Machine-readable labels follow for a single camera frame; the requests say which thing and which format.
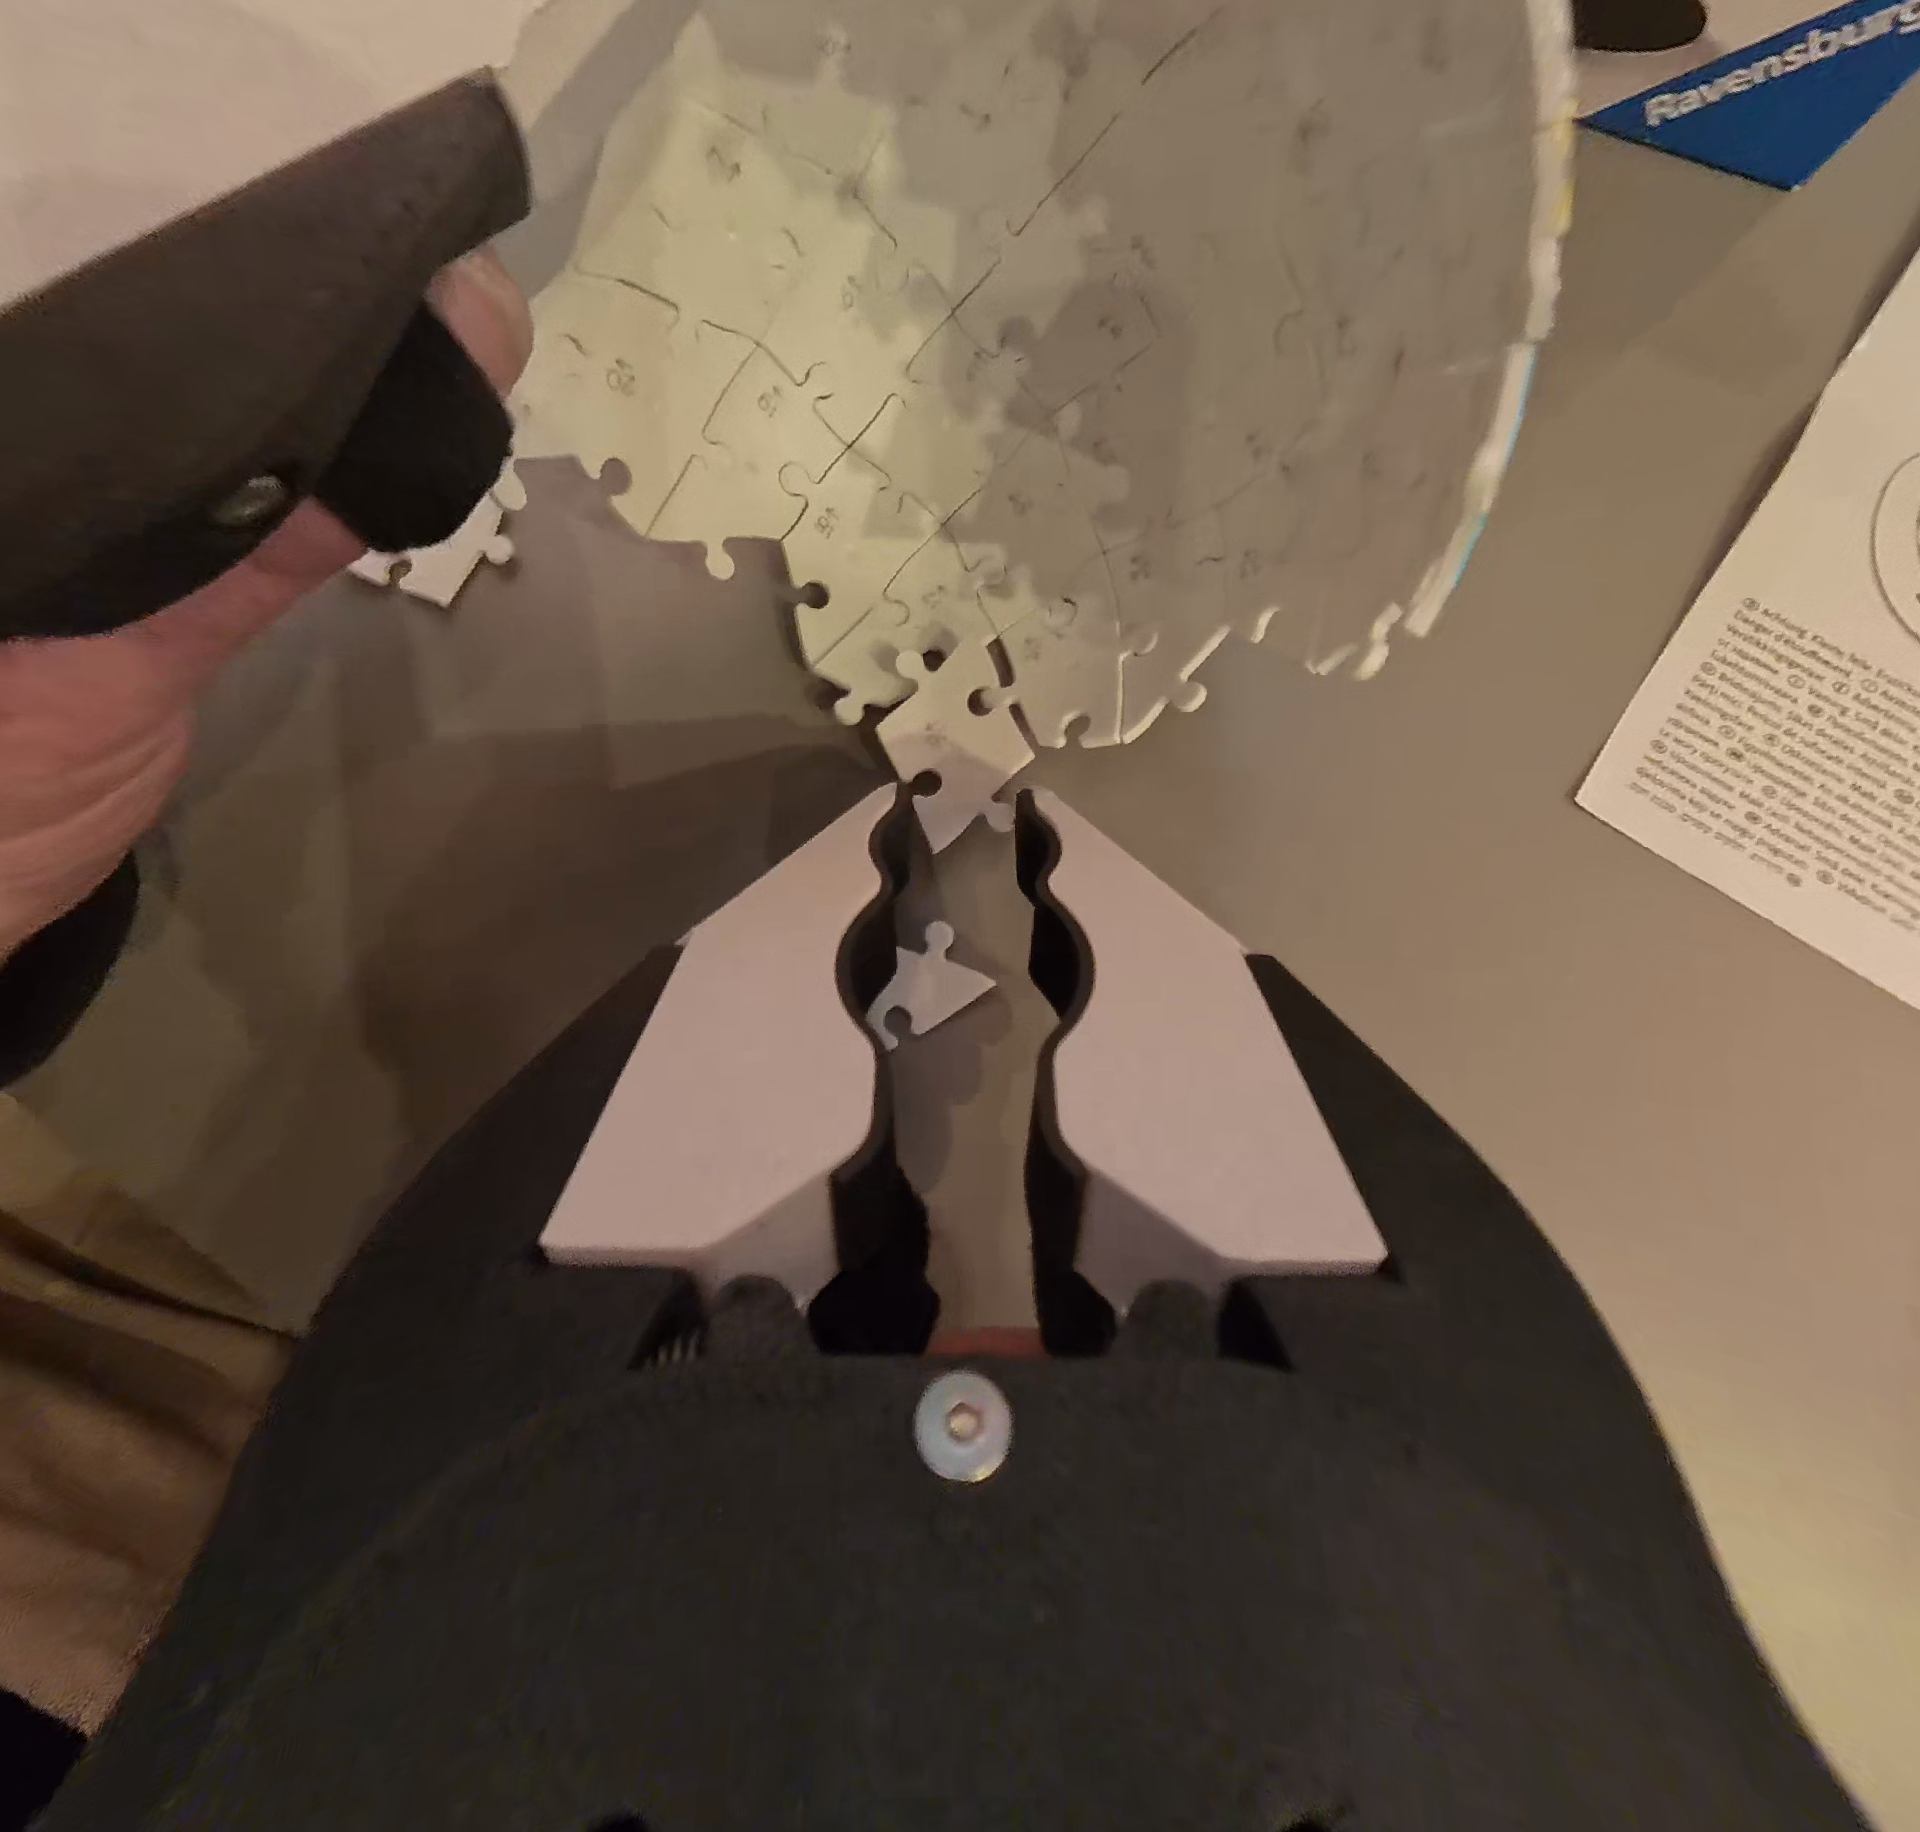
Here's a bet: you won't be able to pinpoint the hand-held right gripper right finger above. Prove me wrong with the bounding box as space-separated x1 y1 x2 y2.
1012 788 1390 1281

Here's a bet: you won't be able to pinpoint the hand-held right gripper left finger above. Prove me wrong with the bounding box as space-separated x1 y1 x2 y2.
538 788 919 1270

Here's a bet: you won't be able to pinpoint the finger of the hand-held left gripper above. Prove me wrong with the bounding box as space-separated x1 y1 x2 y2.
0 0 590 312

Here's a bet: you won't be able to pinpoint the white-backed puzzle piece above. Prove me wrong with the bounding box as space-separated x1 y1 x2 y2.
869 922 1005 1051
347 459 526 607
874 646 1039 855

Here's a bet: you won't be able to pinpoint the partly built puzzle ball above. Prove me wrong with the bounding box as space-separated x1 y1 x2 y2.
502 0 1580 757

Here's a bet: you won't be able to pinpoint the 3D puzzle cardboard box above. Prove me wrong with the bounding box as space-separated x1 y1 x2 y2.
1560 0 1920 195

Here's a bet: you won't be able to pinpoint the person's left hand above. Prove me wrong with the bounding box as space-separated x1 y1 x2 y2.
0 249 538 964

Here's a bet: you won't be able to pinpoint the person's tan trousers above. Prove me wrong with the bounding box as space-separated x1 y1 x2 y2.
0 1098 310 1766

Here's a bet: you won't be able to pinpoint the white instruction leaflet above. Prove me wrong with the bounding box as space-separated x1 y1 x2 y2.
1574 256 1920 1010

